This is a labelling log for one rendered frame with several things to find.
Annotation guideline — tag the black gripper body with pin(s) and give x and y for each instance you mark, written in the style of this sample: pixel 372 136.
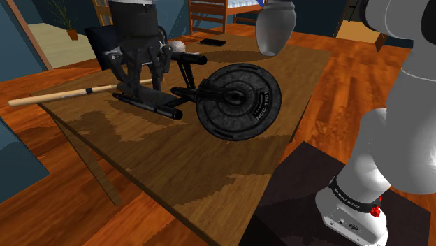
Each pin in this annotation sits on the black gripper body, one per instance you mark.
pixel 134 27

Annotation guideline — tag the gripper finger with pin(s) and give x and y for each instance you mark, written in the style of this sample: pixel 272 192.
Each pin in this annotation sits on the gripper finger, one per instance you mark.
pixel 159 64
pixel 115 64

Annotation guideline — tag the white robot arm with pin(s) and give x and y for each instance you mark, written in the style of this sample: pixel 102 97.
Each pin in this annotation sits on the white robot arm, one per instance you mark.
pixel 405 136

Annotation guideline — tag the grey round stone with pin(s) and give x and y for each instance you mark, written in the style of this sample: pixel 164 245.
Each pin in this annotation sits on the grey round stone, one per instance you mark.
pixel 177 45

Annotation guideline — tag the wooden ladder-back chair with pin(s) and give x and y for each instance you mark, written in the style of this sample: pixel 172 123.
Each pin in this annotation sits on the wooden ladder-back chair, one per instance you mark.
pixel 102 12

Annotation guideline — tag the potted plant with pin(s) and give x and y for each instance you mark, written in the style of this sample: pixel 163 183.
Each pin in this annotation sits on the potted plant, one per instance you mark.
pixel 70 30

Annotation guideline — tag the black phone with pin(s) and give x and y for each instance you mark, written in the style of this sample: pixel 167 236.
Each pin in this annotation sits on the black phone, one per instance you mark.
pixel 213 42

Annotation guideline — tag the wooden bunk bed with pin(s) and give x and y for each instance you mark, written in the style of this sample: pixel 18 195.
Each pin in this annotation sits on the wooden bunk bed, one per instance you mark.
pixel 207 13

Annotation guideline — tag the wooden stick with blue band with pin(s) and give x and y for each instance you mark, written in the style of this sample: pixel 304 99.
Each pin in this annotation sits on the wooden stick with blue band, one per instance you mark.
pixel 51 96

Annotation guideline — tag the black starship model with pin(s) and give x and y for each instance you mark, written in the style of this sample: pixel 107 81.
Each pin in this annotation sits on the black starship model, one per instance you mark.
pixel 238 102

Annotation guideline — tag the brown wooden table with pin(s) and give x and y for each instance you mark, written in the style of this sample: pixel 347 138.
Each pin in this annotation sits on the brown wooden table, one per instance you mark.
pixel 170 163

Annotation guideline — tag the dark robot stand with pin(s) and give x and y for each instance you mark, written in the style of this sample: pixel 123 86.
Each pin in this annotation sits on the dark robot stand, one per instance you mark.
pixel 299 190

